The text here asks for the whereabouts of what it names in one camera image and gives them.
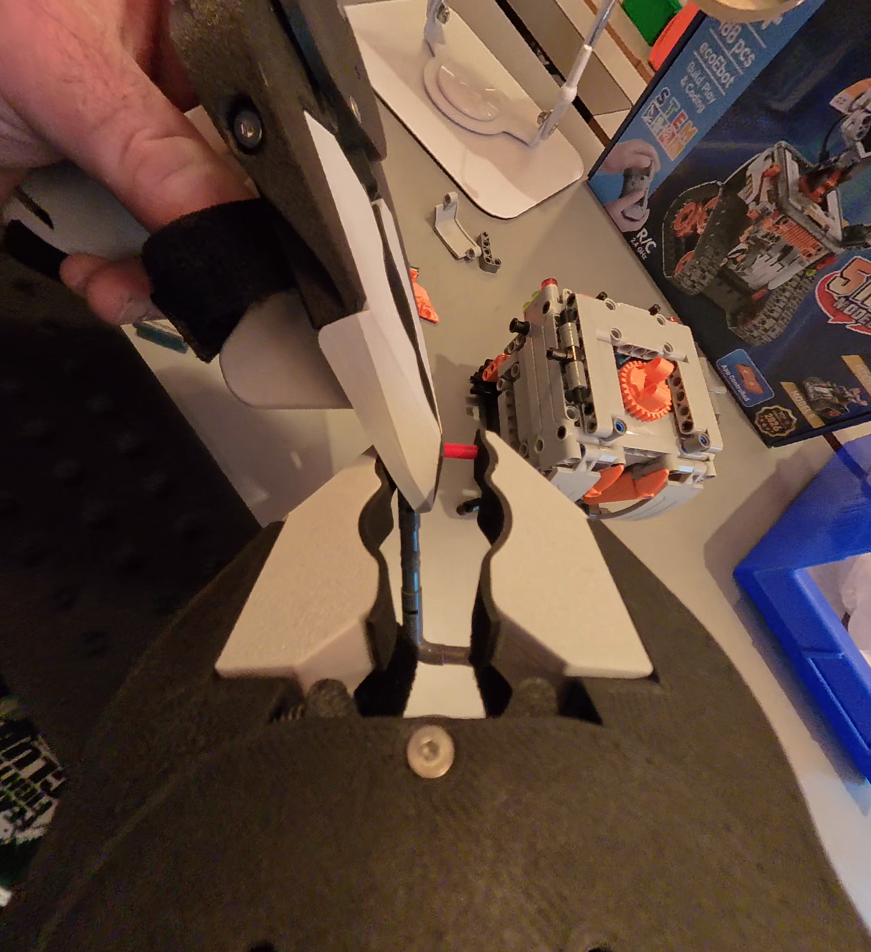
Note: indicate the blue storage bin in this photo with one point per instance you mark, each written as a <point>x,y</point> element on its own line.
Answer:
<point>822,595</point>

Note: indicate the dark grey axle pin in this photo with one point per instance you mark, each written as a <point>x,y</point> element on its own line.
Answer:
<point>407,565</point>

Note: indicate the white stand base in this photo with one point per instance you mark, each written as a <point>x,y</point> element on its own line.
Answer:
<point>465,134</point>

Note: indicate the orange panel piece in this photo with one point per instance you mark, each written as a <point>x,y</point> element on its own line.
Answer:
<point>424,298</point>

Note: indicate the blue robot kit box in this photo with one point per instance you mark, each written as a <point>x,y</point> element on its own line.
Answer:
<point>792,223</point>

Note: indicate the white printed cloth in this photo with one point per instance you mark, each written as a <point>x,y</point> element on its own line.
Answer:
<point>4,781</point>

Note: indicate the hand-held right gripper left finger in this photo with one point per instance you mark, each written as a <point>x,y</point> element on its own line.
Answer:
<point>294,595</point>

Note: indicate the green bin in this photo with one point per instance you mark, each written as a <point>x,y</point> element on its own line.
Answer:
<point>644,15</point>

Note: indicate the grey white toy robot model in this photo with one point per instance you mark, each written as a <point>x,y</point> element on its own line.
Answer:
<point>614,402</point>

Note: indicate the dark grey beam piece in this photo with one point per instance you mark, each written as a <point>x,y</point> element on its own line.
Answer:
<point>488,253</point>

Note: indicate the light grey curved panel piece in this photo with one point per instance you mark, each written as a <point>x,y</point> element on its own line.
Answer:
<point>453,223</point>

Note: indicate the dark grey elbow connector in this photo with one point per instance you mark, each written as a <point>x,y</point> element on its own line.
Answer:
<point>438,652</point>

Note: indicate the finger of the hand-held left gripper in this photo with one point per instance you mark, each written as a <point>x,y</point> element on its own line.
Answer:
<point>406,283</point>
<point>391,402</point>

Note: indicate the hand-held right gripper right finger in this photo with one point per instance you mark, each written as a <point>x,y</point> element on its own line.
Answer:
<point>569,595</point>

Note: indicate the person's left hand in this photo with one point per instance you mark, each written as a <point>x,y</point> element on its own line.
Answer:
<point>64,75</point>

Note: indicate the red grey pin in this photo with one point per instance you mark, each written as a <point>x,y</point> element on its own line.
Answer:
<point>458,446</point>

